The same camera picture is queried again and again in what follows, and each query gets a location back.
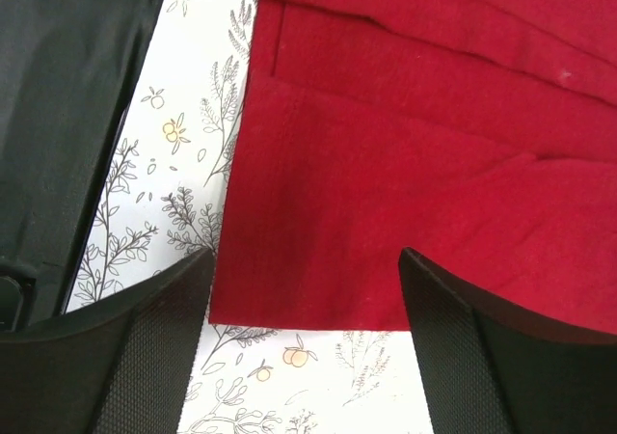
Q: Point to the floral tablecloth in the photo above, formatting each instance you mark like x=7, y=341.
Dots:
x=163, y=199

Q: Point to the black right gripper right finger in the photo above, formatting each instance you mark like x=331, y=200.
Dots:
x=488, y=365

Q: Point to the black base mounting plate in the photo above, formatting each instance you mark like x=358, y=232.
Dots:
x=69, y=69

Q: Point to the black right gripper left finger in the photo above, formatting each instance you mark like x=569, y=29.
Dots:
x=120, y=365

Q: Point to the red t shirt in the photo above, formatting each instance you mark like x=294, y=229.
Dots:
x=480, y=133

